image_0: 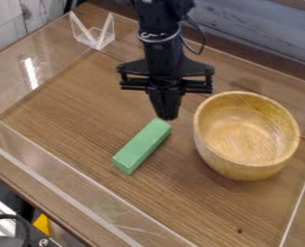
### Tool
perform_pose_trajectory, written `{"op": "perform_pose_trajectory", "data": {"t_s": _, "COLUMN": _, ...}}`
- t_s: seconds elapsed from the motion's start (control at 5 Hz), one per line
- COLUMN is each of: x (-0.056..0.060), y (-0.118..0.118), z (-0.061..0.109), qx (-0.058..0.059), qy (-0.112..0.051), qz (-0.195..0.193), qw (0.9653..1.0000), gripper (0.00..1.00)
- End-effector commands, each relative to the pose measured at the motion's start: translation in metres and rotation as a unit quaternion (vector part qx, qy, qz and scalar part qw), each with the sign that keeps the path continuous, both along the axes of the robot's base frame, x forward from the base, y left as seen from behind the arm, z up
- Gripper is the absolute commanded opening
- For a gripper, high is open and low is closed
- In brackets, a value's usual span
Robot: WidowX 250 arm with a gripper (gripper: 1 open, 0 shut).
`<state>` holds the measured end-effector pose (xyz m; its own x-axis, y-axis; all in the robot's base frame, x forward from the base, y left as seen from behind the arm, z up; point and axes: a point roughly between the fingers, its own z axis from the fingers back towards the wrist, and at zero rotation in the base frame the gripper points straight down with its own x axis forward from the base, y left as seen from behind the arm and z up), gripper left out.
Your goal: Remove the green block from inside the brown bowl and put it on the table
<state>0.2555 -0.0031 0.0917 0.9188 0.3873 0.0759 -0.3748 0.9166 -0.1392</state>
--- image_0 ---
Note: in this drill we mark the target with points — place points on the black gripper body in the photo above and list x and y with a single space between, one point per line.
165 67

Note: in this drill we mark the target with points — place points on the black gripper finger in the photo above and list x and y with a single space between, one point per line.
173 103
155 96

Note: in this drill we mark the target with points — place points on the green rectangular block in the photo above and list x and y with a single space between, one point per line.
145 142

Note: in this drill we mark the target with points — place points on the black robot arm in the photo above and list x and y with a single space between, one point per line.
159 16

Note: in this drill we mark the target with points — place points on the brown wooden bowl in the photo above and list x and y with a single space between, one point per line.
246 135

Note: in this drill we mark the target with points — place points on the yellow tag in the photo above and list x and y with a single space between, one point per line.
42 224

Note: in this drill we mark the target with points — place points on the clear acrylic corner bracket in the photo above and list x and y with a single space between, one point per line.
93 37

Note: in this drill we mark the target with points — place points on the clear acrylic tray wall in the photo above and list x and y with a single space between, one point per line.
78 203

